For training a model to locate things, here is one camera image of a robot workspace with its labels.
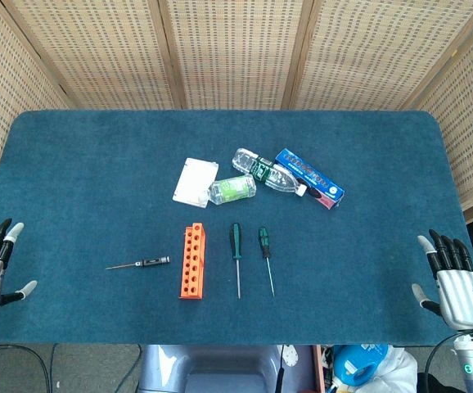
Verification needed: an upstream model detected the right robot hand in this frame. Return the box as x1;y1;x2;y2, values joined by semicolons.
411;228;473;331

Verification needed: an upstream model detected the black precision screwdriver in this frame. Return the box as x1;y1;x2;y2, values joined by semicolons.
105;255;171;271

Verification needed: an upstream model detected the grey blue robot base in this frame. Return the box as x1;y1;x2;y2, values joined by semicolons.
137;344;282;393

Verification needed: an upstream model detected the orange screwdriver rack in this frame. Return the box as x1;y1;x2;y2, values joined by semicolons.
178;222;207;301

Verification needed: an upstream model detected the small green black screwdriver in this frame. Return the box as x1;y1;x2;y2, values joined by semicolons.
257;227;277;298

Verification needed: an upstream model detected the large green black screwdriver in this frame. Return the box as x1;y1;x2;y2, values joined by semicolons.
229;223;244;300

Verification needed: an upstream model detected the white plastic bag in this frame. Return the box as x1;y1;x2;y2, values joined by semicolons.
330;343;420;393

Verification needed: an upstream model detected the blue white package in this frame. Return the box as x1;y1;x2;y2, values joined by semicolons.
334;343;390;388

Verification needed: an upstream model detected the blue felt table cover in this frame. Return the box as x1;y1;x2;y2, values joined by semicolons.
0;109;473;347

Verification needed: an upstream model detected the brown wooden cabinet edge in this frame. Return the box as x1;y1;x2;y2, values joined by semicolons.
313;345;327;393

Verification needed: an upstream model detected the white round plate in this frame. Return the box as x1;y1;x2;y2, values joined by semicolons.
282;345;301;368

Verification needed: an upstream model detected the blue cookie box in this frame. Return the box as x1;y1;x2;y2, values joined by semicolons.
275;147;346;210

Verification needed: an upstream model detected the white plastic box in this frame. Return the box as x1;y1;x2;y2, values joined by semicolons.
172;157;220;210

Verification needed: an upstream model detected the dark green label water bottle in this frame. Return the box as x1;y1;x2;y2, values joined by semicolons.
231;147;308;198

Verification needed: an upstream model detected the light green label water bottle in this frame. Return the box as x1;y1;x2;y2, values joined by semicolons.
207;173;258;206

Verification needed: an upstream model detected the woven bamboo folding screen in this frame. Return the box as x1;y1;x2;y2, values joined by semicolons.
0;0;473;224

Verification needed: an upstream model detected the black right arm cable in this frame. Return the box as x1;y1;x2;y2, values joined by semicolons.
424;333;462;393

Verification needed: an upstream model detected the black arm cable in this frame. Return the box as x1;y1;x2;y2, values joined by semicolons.
424;333;462;393
0;342;53;393

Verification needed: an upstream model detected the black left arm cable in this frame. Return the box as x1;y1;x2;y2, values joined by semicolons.
0;342;53;393

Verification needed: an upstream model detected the black hanging strap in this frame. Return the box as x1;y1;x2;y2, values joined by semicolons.
275;345;286;393

